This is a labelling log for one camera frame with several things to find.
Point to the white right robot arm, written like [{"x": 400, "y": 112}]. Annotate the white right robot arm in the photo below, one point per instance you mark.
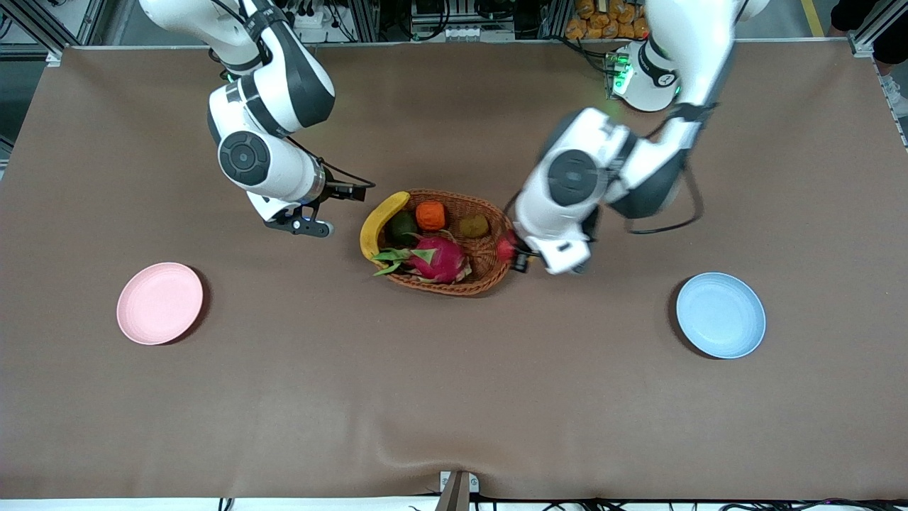
[{"x": 277, "y": 106}]

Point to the red yellow apple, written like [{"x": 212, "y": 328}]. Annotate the red yellow apple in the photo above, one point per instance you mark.
[{"x": 505, "y": 248}]

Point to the yellow banana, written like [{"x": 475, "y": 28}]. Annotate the yellow banana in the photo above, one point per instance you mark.
[{"x": 376, "y": 227}]

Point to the dark green avocado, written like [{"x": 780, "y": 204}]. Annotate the dark green avocado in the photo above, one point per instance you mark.
[{"x": 403, "y": 226}]

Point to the light blue round plate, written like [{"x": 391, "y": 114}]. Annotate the light blue round plate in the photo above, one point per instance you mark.
[{"x": 721, "y": 315}]

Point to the pink dragon fruit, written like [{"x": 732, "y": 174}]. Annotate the pink dragon fruit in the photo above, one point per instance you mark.
[{"x": 440, "y": 259}]

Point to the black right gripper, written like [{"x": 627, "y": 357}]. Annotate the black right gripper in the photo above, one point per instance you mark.
[{"x": 343, "y": 191}]

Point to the grey metal table bracket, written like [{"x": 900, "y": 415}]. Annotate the grey metal table bracket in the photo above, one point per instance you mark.
[{"x": 457, "y": 490}]

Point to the orange tangerine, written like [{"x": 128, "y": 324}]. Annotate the orange tangerine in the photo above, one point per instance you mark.
[{"x": 430, "y": 216}]

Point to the brown kiwi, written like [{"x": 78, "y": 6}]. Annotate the brown kiwi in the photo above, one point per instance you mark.
[{"x": 474, "y": 226}]

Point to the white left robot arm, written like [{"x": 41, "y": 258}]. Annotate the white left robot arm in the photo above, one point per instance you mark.
[{"x": 603, "y": 177}]

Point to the orange snack bags pile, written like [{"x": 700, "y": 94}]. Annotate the orange snack bags pile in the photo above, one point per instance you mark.
[{"x": 603, "y": 21}]

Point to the aluminium frame post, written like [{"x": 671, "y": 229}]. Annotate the aluminium frame post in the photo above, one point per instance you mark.
[
  {"x": 42, "y": 39},
  {"x": 869, "y": 39}
]

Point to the brown wicker basket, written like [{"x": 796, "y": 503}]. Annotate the brown wicker basket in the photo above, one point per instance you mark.
[{"x": 486, "y": 273}]

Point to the white power strip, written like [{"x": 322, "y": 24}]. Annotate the white power strip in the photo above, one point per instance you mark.
[{"x": 316, "y": 25}]

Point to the person in black clothes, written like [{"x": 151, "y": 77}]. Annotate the person in black clothes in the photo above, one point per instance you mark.
[{"x": 894, "y": 42}]

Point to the brown table cloth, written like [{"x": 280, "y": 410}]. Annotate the brown table cloth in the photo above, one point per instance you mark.
[{"x": 454, "y": 397}]

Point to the white connector block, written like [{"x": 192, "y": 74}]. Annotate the white connector block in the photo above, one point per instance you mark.
[{"x": 457, "y": 33}]

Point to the pink round plate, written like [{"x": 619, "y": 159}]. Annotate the pink round plate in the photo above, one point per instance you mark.
[{"x": 159, "y": 304}]

